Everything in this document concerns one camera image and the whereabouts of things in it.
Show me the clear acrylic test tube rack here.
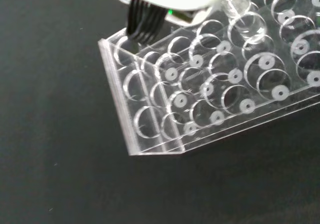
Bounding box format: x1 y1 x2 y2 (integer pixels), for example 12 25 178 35
97 0 320 156

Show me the black bench cloth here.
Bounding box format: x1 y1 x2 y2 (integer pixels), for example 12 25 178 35
0 0 320 224

